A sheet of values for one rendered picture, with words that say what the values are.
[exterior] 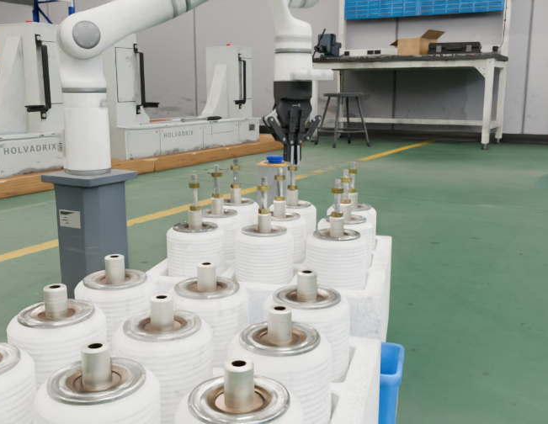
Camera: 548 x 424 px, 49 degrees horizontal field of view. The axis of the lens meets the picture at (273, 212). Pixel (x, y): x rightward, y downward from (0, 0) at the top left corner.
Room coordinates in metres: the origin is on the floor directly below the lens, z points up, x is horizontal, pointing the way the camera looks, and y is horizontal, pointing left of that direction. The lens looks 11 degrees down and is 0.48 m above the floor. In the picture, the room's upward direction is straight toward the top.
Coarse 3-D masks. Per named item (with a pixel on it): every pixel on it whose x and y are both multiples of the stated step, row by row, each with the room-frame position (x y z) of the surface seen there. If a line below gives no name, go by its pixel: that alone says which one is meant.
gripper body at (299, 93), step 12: (276, 84) 1.17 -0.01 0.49; (288, 84) 1.15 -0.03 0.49; (300, 84) 1.16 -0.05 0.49; (276, 96) 1.17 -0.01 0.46; (288, 96) 1.15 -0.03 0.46; (300, 96) 1.16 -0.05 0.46; (276, 108) 1.16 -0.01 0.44; (288, 108) 1.17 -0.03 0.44; (300, 108) 1.19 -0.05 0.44; (288, 120) 1.17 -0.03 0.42
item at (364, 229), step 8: (320, 224) 1.04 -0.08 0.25; (328, 224) 1.02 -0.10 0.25; (360, 224) 1.02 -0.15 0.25; (368, 224) 1.03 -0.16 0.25; (360, 232) 1.01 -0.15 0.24; (368, 232) 1.02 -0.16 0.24; (368, 240) 1.02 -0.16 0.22; (368, 248) 1.02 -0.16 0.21; (368, 256) 1.02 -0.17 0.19; (368, 264) 1.02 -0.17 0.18
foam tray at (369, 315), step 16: (384, 240) 1.19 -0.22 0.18; (384, 256) 1.07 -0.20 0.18; (160, 272) 0.97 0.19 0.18; (368, 272) 0.97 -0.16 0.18; (384, 272) 0.97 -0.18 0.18; (160, 288) 0.92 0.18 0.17; (256, 288) 0.89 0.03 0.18; (272, 288) 0.88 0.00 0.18; (368, 288) 0.88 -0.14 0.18; (384, 288) 0.92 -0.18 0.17; (256, 304) 0.88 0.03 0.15; (352, 304) 0.85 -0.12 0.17; (368, 304) 0.85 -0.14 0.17; (384, 304) 0.95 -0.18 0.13; (256, 320) 0.88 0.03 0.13; (352, 320) 0.85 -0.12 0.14; (368, 320) 0.85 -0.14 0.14; (384, 320) 0.98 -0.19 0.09; (352, 336) 0.85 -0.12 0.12; (368, 336) 0.85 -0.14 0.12; (384, 336) 1.01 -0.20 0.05
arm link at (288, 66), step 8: (280, 56) 1.16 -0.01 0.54; (288, 56) 1.16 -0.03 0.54; (296, 56) 1.16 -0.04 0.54; (304, 56) 1.16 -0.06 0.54; (280, 64) 1.16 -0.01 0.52; (288, 64) 1.15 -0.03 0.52; (296, 64) 1.15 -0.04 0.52; (304, 64) 1.16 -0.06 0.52; (280, 72) 1.16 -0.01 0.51; (288, 72) 1.15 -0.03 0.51; (296, 72) 1.11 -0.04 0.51; (304, 72) 1.11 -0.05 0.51; (312, 72) 1.12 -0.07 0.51; (320, 72) 1.14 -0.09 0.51; (328, 72) 1.14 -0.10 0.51; (280, 80) 1.16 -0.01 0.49; (288, 80) 1.15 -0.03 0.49; (296, 80) 1.15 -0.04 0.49; (304, 80) 1.16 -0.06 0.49
